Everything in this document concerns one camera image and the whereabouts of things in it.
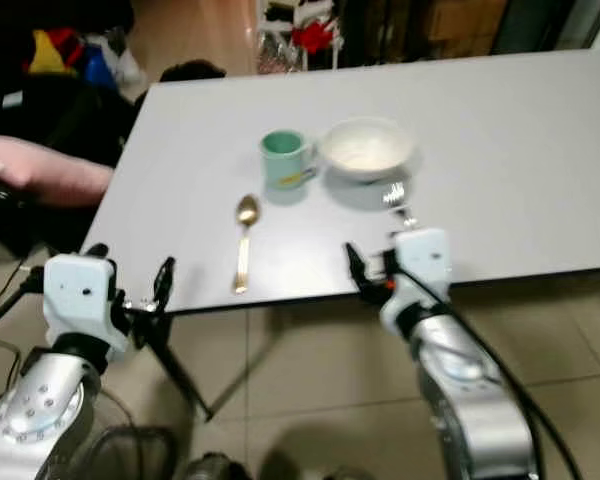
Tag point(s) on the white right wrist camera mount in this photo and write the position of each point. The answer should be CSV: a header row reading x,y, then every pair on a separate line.
x,y
425,262

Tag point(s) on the yellow and red bag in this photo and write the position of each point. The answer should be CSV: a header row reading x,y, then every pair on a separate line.
x,y
55,52

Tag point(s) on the gold metal spoon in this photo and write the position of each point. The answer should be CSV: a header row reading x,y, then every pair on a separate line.
x,y
244,250

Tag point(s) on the black chair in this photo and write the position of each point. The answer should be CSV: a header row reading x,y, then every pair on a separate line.
x,y
40,105
192,70

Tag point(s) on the black chair back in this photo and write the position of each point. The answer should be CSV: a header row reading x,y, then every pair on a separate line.
x,y
192,70

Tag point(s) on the blue bag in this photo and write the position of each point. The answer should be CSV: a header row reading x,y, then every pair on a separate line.
x,y
98,66

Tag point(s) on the white plastic bag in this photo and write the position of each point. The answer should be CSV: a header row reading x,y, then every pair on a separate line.
x,y
128,60

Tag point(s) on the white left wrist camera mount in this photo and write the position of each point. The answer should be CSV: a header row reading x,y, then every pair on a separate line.
x,y
82,300

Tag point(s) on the black table leg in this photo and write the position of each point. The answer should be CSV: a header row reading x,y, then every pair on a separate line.
x,y
180,370

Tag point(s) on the white rack with red cloth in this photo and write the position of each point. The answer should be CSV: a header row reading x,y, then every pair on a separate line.
x,y
312,35

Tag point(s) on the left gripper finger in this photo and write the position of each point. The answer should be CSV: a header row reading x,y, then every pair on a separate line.
x,y
164,280
97,250

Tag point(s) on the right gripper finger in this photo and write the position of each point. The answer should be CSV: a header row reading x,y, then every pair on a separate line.
x,y
392,252
356,266

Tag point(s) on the brown cardboard box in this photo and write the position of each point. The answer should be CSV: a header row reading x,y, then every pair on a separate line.
x,y
460,25

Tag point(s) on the green ceramic mug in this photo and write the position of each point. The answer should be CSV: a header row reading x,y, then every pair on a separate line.
x,y
283,162

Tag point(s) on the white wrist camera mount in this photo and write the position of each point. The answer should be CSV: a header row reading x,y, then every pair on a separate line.
x,y
425,262
82,300

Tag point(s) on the white ceramic bowl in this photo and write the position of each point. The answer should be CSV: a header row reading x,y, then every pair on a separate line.
x,y
367,150

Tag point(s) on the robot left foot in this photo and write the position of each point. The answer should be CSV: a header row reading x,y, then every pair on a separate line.
x,y
212,468

